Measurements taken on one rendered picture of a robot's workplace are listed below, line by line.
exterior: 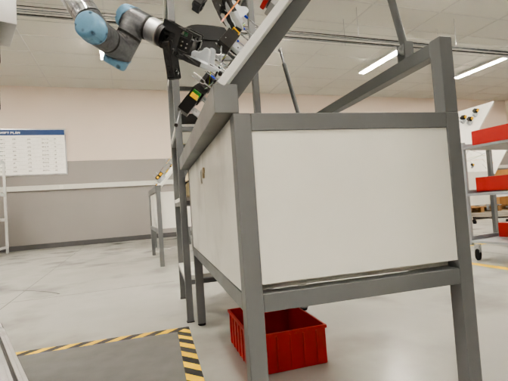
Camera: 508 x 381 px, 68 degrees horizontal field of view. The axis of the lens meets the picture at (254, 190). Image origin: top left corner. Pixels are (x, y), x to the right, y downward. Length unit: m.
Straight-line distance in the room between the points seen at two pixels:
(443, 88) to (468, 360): 0.69
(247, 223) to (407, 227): 0.40
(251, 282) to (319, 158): 0.32
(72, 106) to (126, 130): 1.15
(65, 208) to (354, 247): 7.94
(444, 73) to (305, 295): 0.67
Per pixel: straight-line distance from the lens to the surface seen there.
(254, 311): 0.85
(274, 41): 1.08
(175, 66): 1.24
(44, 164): 8.70
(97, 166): 8.59
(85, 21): 1.17
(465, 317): 1.13
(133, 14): 1.29
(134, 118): 8.77
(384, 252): 0.97
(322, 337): 1.49
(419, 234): 1.02
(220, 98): 0.84
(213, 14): 2.67
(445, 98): 1.11
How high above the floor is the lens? 0.60
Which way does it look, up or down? 2 degrees up
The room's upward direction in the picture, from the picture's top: 4 degrees counter-clockwise
